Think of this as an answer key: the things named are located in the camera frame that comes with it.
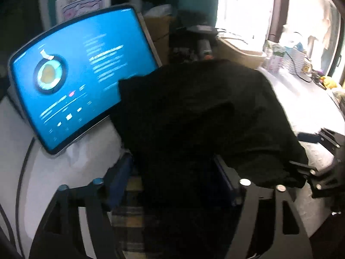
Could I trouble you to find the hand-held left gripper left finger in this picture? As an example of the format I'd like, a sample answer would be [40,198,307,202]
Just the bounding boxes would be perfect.
[29,152,134,259]

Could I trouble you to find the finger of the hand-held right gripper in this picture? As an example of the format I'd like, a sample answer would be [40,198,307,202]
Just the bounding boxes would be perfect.
[298,132,325,144]
[289,161,317,190]

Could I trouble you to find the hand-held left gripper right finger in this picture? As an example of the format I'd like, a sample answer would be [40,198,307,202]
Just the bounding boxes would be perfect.
[213,155,314,259]

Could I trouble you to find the black pants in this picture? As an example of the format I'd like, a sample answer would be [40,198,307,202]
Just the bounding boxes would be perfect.
[110,59,309,259]

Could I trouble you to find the plaid flannel shirt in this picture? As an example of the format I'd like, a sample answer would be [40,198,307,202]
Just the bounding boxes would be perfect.
[111,177,153,252]

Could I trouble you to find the yellow packet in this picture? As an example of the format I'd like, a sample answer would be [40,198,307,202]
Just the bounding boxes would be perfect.
[323,76,338,90]

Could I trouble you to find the person's black clothing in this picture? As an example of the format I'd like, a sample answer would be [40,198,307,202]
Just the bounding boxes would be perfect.
[309,212,345,259]

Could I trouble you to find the white printed mug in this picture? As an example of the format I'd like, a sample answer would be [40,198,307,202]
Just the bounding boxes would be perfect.
[299,62,314,82]

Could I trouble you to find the white and green carton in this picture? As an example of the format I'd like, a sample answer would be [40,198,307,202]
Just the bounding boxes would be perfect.
[265,45,285,72]

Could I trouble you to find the beige storage box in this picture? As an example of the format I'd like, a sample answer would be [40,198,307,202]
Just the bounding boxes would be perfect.
[216,36,268,70]

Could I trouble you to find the curved computer monitor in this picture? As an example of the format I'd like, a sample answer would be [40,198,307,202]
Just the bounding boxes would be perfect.
[8,5,163,156]

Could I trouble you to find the spray can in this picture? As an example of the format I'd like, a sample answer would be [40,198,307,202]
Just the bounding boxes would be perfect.
[198,40,214,60]

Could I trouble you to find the cardboard box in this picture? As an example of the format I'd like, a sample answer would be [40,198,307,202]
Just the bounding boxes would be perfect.
[144,13,176,66]

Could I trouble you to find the black printer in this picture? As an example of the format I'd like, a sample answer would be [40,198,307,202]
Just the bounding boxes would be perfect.
[185,25,219,36]

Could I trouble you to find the teal curtain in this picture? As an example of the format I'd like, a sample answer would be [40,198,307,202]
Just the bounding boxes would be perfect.
[149,0,219,29]

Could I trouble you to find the printed paper sheet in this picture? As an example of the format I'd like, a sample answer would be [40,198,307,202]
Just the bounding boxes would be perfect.
[55,0,112,24]

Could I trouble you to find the white wire basket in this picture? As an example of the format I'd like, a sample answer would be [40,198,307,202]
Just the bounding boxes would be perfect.
[282,50,311,75]

